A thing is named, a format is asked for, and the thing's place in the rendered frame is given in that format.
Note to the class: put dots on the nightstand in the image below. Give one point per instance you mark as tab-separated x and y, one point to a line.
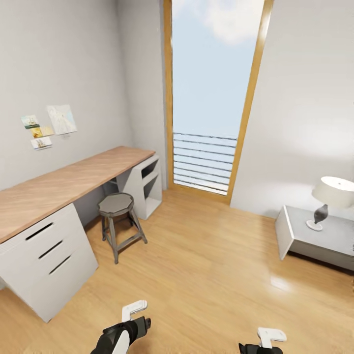
333	244

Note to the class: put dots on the desk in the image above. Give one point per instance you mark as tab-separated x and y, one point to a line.
45	254

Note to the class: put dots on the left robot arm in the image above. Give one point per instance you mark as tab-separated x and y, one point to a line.
117	338

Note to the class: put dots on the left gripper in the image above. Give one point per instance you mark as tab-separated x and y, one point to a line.
139	327

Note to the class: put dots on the table lamp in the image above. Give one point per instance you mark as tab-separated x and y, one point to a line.
331	196

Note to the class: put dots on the picture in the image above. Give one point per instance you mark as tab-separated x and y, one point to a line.
41	143
36	132
30	121

